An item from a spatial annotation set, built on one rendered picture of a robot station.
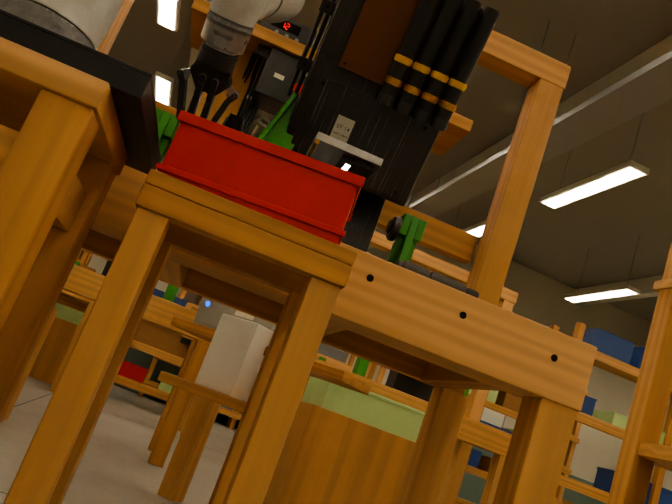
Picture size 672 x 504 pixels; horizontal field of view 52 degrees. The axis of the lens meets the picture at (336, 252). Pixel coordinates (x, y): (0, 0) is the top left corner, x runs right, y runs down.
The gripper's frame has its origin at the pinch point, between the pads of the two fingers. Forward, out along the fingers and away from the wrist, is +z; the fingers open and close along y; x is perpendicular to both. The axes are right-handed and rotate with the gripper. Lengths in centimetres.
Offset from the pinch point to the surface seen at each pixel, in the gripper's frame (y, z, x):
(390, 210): 58, 18, 73
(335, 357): 233, 509, 838
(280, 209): 21.3, -7.1, -35.9
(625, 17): 249, -99, 491
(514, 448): 90, 32, -14
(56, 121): -10, -12, -51
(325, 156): 28.3, -3.6, 19.7
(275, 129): 15.1, -1.8, 31.6
